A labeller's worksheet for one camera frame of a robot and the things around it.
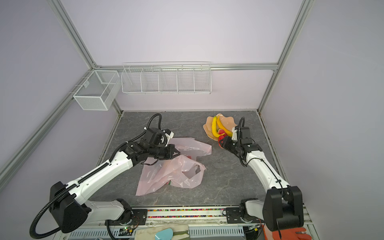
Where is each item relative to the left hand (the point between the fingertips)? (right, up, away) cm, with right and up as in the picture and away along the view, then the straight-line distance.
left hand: (180, 154), depth 74 cm
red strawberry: (+24, +7, +20) cm, 32 cm away
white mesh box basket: (-56, +37, +22) cm, 71 cm away
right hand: (+23, +6, +12) cm, 26 cm away
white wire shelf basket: (-10, +47, +25) cm, 54 cm away
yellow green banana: (+21, +13, +31) cm, 40 cm away
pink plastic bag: (+2, -7, -5) cm, 9 cm away
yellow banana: (+26, +15, +34) cm, 46 cm away
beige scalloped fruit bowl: (+32, +17, +34) cm, 50 cm away
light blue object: (-6, -35, -6) cm, 36 cm away
